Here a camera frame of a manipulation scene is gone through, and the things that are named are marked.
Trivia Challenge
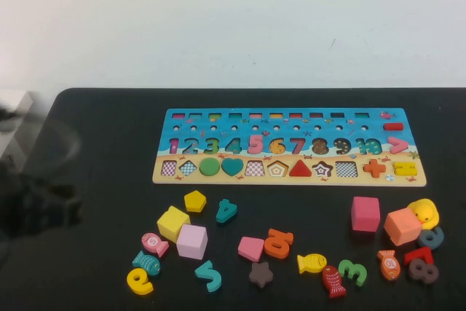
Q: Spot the teal wooden fish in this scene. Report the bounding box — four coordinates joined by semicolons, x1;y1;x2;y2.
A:
132;250;162;276

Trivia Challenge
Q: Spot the white cabinet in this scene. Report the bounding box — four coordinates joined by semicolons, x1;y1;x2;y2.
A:
0;88;48;166

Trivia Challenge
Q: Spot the teal number five piece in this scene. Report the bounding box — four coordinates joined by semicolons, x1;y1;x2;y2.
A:
194;260;223;293

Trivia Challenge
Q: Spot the light pink cube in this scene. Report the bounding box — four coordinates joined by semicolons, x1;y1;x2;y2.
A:
176;224;209;261

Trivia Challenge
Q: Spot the yellow rubber duck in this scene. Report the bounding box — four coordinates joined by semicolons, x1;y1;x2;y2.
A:
406;198;440;231

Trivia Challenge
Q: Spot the blue-grey number six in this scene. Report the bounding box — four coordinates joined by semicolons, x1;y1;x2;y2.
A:
416;226;445;251

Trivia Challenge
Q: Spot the red wooden fish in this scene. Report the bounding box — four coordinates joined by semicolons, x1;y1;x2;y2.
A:
321;264;347;299

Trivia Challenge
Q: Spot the pink trapezoid piece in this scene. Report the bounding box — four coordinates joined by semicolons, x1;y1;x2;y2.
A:
237;236;266;263

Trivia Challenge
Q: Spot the teal number four piece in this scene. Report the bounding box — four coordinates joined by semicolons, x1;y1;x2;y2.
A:
216;198;238;224

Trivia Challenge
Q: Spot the blue wooden puzzle board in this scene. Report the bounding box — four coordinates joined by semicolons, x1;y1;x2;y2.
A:
151;108;427;188

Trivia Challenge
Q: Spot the red number seven piece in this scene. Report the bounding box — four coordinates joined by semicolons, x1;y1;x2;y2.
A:
403;246;435;267

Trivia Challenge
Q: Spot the yellow number nine piece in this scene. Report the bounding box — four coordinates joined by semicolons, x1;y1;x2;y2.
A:
126;267;155;296

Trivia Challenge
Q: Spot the brown number eight piece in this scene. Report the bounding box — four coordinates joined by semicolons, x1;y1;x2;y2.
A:
407;257;440;285

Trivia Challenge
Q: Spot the yellow wooden fish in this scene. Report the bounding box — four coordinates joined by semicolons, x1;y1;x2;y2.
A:
296;252;328;275

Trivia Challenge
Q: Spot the brown star piece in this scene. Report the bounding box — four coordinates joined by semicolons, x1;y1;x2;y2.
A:
248;261;275;288

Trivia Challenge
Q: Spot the orange number ten piece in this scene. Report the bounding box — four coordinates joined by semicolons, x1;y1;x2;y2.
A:
264;228;294;259

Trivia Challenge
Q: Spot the yellow cube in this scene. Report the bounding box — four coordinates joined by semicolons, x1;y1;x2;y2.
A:
157;205;191;243

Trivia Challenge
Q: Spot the green circle piece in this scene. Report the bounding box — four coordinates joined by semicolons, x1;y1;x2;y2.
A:
199;157;222;177

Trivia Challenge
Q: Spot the yellow equals sign piece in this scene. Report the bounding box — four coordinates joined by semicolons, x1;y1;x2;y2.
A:
392;161;417;176

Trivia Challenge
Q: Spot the pink number five piece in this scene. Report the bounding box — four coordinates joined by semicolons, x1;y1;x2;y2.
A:
248;134;264;155

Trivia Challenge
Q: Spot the salmon orange cube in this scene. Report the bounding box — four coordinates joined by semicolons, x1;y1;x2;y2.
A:
383;208;423;247

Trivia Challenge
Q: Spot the yellow pentagon piece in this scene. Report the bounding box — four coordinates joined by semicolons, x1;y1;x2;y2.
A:
183;190;208;213

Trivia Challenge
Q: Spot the red triangle piece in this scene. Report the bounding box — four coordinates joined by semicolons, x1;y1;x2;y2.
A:
289;159;313;178

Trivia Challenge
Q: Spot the orange plus sign piece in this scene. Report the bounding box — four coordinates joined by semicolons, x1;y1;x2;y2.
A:
362;159;387;177

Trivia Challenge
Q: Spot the pink wooden fish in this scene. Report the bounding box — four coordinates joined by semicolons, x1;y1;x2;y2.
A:
141;232;170;258

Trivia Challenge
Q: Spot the teal heart piece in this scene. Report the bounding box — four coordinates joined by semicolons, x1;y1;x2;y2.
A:
221;157;245;177

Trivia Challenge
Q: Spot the green number three piece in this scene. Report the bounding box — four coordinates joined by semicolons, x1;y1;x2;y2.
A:
338;259;368;288

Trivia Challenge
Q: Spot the orange wooden fish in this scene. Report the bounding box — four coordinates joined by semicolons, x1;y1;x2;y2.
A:
376;249;401;283

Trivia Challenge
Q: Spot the pink greater-than sign piece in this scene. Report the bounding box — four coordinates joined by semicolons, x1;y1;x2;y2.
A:
387;136;409;154

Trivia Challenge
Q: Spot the magenta cube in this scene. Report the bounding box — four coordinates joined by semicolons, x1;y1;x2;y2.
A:
350;196;381;233

